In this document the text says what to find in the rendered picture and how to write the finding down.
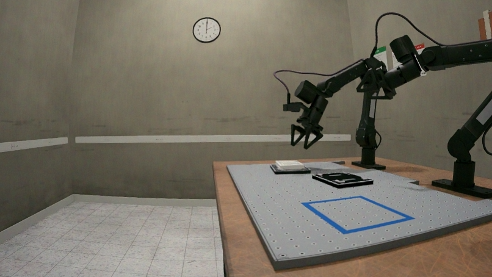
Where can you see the blue tape outline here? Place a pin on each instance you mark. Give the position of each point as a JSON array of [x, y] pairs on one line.
[[344, 231]]

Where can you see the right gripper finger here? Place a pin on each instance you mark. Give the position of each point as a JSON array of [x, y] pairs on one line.
[[309, 130], [302, 134]]

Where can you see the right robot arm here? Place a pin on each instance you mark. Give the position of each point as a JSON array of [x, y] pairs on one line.
[[316, 96]]

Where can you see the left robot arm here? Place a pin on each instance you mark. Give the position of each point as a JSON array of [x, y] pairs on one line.
[[437, 58]]

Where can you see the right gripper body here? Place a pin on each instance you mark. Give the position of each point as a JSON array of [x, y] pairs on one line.
[[309, 113]]

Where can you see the white well plate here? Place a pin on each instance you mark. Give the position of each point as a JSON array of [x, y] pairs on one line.
[[289, 165]]

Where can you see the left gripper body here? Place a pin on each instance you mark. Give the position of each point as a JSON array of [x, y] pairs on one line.
[[390, 79]]

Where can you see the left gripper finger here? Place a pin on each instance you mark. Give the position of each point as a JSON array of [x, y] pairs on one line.
[[374, 87], [379, 97]]

